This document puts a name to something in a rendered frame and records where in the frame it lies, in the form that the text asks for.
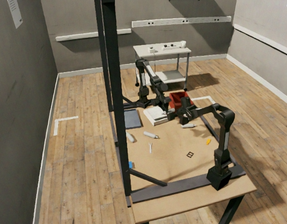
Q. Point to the red open box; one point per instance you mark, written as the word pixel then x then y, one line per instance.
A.
pixel 176 102

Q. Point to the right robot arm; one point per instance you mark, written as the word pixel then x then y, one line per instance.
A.
pixel 225 120

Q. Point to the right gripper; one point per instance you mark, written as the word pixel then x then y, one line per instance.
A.
pixel 171 115

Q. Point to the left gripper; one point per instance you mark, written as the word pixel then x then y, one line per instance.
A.
pixel 165 103

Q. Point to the white digital weighing scale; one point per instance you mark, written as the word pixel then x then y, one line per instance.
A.
pixel 154 115

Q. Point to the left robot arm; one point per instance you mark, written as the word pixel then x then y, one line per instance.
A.
pixel 155 81

